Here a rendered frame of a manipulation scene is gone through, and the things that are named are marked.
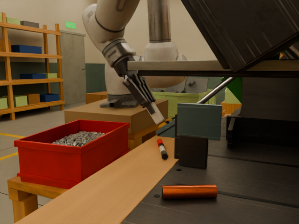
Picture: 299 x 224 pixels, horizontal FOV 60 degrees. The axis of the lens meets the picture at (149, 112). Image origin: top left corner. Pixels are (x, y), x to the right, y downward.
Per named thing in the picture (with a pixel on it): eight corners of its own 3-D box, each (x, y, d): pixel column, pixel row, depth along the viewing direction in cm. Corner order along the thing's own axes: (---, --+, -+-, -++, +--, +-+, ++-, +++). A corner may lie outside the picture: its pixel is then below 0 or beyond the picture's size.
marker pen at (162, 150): (167, 159, 62) (168, 153, 61) (161, 159, 62) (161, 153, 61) (162, 143, 75) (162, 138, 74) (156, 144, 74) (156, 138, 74)
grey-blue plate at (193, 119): (175, 164, 59) (176, 103, 56) (178, 162, 60) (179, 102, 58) (218, 171, 55) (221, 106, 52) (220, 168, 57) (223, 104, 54)
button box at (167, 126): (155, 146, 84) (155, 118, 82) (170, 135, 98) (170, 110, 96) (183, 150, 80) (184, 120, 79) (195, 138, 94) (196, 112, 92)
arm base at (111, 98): (94, 109, 120) (93, 97, 119) (115, 100, 141) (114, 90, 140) (131, 109, 115) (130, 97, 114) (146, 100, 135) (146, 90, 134)
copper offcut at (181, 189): (163, 201, 42) (163, 189, 42) (161, 195, 45) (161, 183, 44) (217, 200, 43) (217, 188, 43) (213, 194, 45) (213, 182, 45)
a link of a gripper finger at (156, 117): (152, 102, 84) (151, 102, 84) (164, 120, 84) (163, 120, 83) (146, 106, 86) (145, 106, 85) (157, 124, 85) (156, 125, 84)
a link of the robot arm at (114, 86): (111, 90, 137) (107, 48, 132) (145, 89, 135) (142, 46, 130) (102, 95, 122) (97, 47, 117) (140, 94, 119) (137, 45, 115)
